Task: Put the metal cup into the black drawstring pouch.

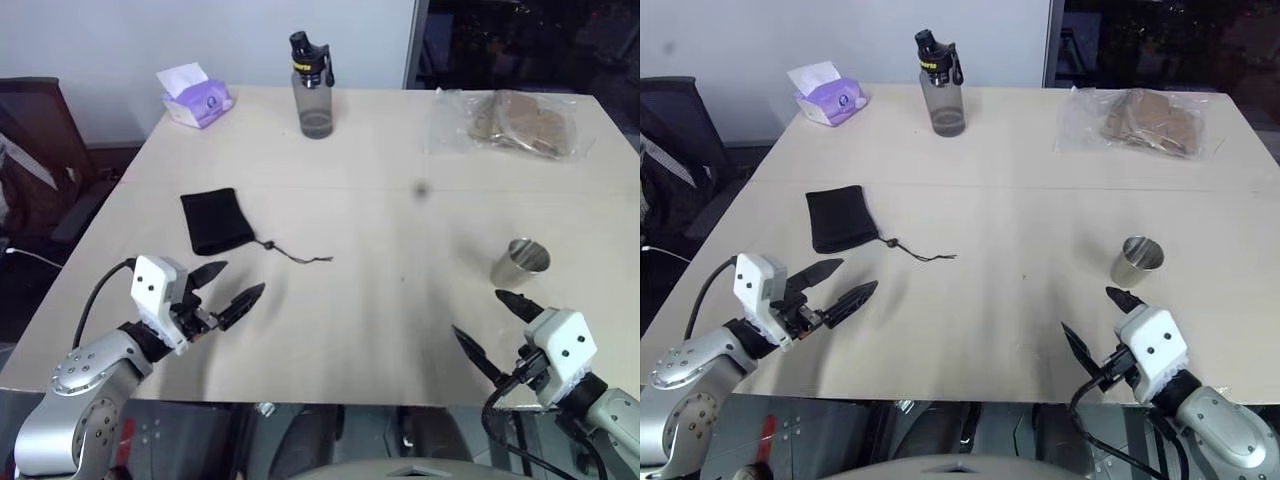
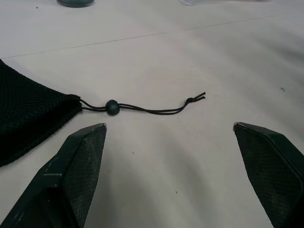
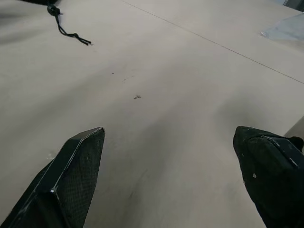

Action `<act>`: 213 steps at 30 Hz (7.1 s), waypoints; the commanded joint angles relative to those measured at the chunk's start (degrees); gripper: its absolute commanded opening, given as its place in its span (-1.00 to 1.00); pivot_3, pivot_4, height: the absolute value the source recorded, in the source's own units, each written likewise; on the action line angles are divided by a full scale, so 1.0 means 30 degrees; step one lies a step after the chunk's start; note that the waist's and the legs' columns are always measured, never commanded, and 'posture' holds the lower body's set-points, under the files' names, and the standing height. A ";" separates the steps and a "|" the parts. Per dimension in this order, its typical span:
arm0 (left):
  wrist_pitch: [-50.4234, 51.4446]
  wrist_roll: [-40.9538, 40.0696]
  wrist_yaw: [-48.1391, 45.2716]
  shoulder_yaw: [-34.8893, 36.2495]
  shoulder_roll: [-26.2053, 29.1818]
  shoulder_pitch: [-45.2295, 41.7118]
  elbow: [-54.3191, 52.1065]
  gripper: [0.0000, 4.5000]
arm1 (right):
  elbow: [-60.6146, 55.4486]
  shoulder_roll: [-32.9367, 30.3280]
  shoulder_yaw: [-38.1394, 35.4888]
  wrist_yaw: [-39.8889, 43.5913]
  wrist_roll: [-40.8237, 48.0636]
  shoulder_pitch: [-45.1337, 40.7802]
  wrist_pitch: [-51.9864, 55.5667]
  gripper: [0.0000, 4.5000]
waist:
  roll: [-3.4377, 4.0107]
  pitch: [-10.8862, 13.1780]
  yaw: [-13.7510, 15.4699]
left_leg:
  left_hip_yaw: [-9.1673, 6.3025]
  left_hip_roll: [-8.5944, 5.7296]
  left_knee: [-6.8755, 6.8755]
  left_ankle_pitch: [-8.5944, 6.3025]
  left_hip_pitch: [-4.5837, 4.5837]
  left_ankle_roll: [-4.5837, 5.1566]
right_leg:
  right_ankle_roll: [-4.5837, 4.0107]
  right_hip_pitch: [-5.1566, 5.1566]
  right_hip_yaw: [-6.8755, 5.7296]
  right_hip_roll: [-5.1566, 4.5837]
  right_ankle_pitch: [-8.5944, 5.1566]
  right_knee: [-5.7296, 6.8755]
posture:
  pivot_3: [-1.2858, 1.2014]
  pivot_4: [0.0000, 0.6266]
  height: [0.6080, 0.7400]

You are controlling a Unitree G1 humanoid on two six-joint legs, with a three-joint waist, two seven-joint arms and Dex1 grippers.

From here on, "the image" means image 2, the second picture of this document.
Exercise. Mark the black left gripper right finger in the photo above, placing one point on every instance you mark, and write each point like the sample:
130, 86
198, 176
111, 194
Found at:
268, 171

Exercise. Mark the clear plastic object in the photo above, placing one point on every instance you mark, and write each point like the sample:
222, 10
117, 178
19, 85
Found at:
190, 2

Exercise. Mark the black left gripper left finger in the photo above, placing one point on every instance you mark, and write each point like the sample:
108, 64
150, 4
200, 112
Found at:
78, 171

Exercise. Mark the dark green round container base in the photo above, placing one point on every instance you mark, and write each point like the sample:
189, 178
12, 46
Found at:
75, 2

